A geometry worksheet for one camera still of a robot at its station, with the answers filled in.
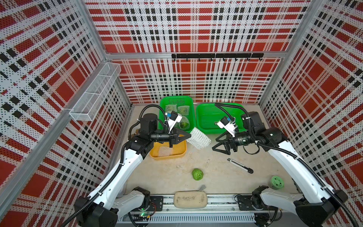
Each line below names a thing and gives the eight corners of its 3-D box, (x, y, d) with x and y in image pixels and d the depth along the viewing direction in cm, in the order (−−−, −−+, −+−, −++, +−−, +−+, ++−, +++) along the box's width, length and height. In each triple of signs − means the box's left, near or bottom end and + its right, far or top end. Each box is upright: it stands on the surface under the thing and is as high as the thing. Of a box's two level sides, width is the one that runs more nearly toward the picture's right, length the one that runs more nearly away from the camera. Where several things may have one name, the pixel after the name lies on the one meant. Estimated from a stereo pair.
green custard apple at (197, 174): (190, 175, 85) (190, 172, 81) (196, 169, 88) (196, 165, 83) (197, 182, 83) (197, 180, 78) (203, 176, 85) (204, 173, 80)
